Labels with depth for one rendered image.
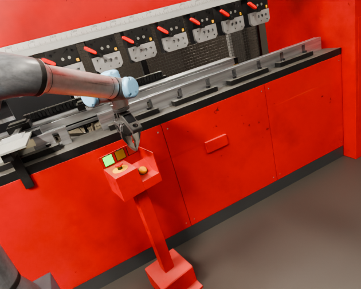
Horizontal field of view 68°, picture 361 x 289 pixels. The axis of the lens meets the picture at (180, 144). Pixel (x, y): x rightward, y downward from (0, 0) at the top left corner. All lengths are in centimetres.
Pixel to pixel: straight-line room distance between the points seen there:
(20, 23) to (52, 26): 13
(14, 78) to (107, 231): 113
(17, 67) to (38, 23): 79
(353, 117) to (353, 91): 20
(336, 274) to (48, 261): 149
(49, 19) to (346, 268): 188
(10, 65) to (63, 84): 13
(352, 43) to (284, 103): 61
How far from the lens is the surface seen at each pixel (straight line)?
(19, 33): 151
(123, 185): 119
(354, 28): 224
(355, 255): 176
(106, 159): 130
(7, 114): 157
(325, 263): 170
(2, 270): 72
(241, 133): 179
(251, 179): 196
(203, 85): 172
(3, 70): 74
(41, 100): 206
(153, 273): 163
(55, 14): 152
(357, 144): 251
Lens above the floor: 127
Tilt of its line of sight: 22 degrees down
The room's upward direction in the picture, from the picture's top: 16 degrees counter-clockwise
